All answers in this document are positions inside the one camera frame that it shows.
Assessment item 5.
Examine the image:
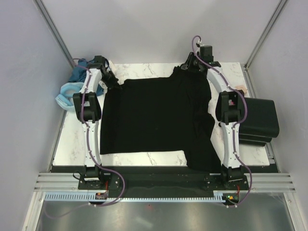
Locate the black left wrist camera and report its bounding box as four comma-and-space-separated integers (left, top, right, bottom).
93, 55, 109, 67

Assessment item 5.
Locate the white t shirt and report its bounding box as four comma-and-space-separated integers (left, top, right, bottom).
100, 60, 125, 90

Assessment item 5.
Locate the white slotted cable duct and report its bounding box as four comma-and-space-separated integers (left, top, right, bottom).
44, 191, 230, 203

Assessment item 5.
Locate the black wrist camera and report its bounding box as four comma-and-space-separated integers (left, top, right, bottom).
199, 45, 214, 63
93, 55, 109, 67

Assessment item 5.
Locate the aluminium frame rail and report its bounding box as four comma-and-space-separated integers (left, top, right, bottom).
35, 173, 295, 193

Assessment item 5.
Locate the black t shirt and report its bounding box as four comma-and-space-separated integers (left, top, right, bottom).
100, 67, 221, 173

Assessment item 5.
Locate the light blue ring toy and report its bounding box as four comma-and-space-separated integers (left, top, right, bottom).
55, 82, 83, 112

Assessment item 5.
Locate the pink foam cube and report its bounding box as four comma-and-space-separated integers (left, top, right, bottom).
235, 85, 247, 95

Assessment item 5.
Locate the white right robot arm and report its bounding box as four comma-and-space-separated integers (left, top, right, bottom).
181, 52, 247, 190

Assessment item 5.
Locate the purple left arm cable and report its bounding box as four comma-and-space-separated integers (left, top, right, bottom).
44, 57, 126, 218

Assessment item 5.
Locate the blue t shirt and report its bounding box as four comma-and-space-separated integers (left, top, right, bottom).
68, 58, 94, 83

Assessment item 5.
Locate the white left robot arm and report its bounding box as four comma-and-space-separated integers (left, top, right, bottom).
73, 61, 118, 189

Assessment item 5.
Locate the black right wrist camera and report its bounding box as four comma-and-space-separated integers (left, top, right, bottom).
199, 45, 214, 63

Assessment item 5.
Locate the black and pink drawer box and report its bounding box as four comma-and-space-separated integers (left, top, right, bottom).
239, 98, 280, 146

